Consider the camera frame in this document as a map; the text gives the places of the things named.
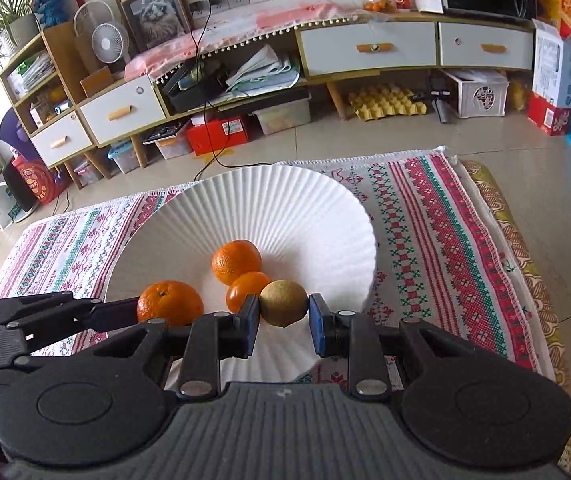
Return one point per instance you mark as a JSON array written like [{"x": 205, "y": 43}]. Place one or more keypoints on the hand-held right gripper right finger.
[{"x": 318, "y": 327}]

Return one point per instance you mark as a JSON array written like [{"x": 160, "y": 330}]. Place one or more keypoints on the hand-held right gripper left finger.
[{"x": 249, "y": 327}]

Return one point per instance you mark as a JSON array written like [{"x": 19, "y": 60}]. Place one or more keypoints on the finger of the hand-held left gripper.
[
  {"x": 115, "y": 313},
  {"x": 65, "y": 347}
]

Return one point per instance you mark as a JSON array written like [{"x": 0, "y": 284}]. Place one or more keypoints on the orange mandarin with stem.
[{"x": 170, "y": 302}]

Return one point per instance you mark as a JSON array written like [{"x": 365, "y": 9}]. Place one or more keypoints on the white ribbed plate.
[{"x": 275, "y": 210}]

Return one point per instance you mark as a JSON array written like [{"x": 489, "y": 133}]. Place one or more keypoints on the smooth orange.
[{"x": 243, "y": 292}]

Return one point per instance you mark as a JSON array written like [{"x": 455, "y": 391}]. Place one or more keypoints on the large dimpled orange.
[{"x": 235, "y": 260}]

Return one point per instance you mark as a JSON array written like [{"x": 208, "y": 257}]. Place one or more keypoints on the white and green box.
[{"x": 0, "y": 207}]

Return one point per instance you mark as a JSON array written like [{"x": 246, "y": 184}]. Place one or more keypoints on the small clear storage bin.
[{"x": 90, "y": 172}]

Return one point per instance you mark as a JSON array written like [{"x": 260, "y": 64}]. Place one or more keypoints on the red green patterned tablecloth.
[{"x": 440, "y": 240}]

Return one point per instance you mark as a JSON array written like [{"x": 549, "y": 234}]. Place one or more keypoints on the red printed bag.
[{"x": 40, "y": 182}]

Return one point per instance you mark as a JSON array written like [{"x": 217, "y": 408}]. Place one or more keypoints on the blue lid storage bin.
[{"x": 124, "y": 157}]

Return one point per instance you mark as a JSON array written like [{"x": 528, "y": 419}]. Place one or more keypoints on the clear bin with orange contents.
[{"x": 173, "y": 145}]

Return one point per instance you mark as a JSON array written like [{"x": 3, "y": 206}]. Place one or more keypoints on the small white drawer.
[{"x": 60, "y": 130}]

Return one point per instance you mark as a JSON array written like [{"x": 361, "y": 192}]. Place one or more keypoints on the red shoe box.
[{"x": 220, "y": 135}]

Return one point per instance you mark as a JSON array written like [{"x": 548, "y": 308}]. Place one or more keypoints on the clear storage box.
[{"x": 283, "y": 115}]

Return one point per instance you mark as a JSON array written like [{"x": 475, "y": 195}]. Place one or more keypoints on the small cardboard box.
[{"x": 96, "y": 81}]

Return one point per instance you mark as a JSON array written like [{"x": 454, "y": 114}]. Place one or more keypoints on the yellow egg tray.
[{"x": 385, "y": 102}]

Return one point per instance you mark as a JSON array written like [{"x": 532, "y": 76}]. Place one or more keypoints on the black case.
[{"x": 195, "y": 90}]

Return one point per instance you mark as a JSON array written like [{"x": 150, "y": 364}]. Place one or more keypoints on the long wooden cabinet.
[{"x": 315, "y": 80}]

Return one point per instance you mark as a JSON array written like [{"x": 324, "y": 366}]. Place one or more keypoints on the stack of papers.
[{"x": 265, "y": 72}]

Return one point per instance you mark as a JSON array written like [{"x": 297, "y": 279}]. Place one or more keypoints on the folded papers on shelf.
[{"x": 30, "y": 72}]

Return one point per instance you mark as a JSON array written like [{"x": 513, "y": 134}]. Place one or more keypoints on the black handheld device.
[{"x": 438, "y": 100}]

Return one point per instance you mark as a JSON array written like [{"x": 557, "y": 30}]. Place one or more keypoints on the wide white drawer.
[{"x": 365, "y": 62}]

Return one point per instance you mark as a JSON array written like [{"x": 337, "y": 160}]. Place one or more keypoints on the white desk fan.
[{"x": 110, "y": 42}]

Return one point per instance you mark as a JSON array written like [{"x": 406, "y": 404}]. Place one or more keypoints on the white plastic crate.
[{"x": 480, "y": 95}]

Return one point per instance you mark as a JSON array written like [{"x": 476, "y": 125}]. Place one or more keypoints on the pink fringed cloth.
[{"x": 245, "y": 27}]

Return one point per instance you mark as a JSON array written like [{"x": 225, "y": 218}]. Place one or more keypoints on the framed cat picture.
[{"x": 158, "y": 12}]

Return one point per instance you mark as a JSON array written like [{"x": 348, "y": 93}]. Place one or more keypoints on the yellow bag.
[{"x": 519, "y": 95}]

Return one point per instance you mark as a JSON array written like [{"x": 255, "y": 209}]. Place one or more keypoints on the white drawer with lock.
[{"x": 485, "y": 62}]

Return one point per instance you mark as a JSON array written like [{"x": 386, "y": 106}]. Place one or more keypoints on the blue plush toy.
[{"x": 51, "y": 5}]

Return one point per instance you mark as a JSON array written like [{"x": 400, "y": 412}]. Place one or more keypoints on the white and red carton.
[{"x": 550, "y": 75}]

